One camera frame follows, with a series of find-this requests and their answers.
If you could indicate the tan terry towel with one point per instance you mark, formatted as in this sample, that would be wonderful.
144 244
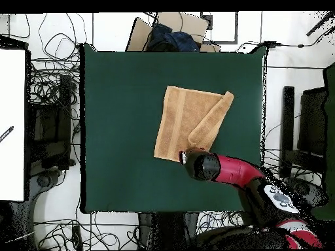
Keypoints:
178 117

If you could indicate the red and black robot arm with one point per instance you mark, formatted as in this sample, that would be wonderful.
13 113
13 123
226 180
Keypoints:
235 171

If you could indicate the dark green table cloth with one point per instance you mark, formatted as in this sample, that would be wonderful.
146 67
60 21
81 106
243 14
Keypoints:
117 130

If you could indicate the black chair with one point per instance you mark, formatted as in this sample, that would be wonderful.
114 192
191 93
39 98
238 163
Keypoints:
288 117
49 125

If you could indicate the dark blue garment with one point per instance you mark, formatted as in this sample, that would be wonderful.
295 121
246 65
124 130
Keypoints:
180 40

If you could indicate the black power strip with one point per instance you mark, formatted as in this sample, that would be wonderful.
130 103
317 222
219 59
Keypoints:
77 236

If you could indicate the brown cardboard box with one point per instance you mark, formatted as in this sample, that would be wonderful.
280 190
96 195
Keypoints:
188 23

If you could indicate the grey office chair base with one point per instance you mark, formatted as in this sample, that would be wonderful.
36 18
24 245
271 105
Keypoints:
43 181
314 190

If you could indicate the black power adapter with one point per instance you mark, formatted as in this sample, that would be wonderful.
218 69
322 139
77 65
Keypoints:
271 44

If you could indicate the green cloth over furniture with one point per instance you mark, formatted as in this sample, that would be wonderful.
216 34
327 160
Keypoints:
330 130

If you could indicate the black strip with white marks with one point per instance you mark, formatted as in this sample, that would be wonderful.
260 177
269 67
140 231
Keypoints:
7 132

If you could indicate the white desk top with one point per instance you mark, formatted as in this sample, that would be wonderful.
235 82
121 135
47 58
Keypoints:
13 91

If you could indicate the black tripod leg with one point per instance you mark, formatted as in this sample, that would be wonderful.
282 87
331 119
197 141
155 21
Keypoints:
319 23

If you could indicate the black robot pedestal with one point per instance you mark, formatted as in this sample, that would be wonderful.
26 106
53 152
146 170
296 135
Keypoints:
167 230

